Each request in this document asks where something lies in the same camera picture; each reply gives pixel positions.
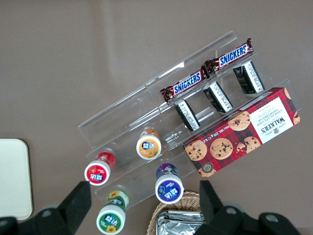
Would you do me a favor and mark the Snickers chocolate bar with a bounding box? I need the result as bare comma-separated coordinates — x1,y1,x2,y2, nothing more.
203,38,254,75
160,70,210,103

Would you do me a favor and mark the red Walkers shortbread cookie box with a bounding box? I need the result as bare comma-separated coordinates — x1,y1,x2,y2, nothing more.
182,87,301,179

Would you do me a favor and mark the small black snack box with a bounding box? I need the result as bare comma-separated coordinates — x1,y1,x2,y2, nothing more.
174,99,201,133
232,60,266,95
203,81,233,114

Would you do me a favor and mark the clear acrylic tiered display stand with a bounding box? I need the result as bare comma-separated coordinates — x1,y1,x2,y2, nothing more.
77,30,303,211

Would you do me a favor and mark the orange gum bottle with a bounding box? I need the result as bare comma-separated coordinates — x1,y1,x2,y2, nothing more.
135,129,162,160

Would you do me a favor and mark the stack of foil containers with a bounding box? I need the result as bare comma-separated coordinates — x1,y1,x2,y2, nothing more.
155,210,206,235

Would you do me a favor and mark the purple gum bottle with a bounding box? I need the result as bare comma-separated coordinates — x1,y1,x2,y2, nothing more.
155,163,184,204

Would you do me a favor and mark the cream plastic tray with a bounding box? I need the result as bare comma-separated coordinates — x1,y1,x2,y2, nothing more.
0,138,34,220

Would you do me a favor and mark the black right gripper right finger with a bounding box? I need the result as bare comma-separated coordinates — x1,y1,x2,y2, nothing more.
199,180,246,235

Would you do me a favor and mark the wicker basket holding foil containers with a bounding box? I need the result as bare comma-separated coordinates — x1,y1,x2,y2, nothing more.
147,190,208,235

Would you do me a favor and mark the red gum bottle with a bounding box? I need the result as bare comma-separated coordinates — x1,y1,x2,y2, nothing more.
84,151,116,186

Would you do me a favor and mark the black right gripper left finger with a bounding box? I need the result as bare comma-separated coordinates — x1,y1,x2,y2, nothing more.
36,181,92,235

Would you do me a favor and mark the green gum bottle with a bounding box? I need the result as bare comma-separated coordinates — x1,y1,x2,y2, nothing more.
96,190,130,235

